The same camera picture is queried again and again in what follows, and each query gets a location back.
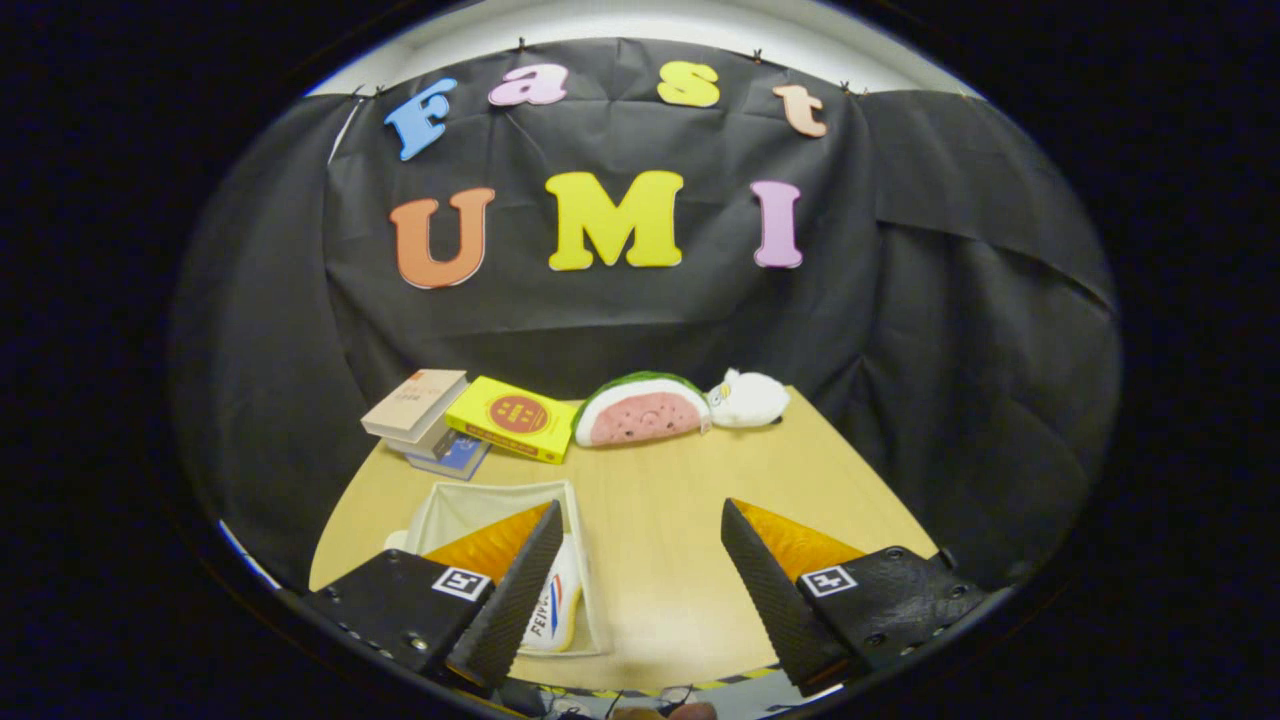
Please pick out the beige book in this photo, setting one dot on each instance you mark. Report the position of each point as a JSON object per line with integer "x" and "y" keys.
{"x": 415, "y": 400}

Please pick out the black backdrop cloth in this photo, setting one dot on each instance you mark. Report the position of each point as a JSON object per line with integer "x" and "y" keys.
{"x": 650, "y": 320}

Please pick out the blue book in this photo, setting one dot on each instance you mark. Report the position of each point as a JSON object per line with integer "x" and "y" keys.
{"x": 460, "y": 455}

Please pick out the yellow book with red circle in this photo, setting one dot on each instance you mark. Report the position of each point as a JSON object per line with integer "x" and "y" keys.
{"x": 510, "y": 415}

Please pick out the cream fabric storage box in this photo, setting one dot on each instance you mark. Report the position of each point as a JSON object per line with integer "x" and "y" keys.
{"x": 480, "y": 505}

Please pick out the white plush toy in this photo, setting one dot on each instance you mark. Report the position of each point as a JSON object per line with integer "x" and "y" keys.
{"x": 750, "y": 400}

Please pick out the white canvas shoe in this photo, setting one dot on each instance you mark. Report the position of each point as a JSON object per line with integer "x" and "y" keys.
{"x": 558, "y": 600}

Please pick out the grey book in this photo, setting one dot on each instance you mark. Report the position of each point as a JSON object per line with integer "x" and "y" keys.
{"x": 430, "y": 445}

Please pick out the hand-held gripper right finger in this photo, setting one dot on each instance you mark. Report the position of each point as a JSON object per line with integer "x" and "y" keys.
{"x": 765, "y": 600}

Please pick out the watermelon slice plush toy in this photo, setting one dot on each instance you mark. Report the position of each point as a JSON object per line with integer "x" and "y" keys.
{"x": 640, "y": 418}

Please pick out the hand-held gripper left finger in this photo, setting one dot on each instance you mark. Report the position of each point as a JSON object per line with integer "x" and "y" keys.
{"x": 515, "y": 600}

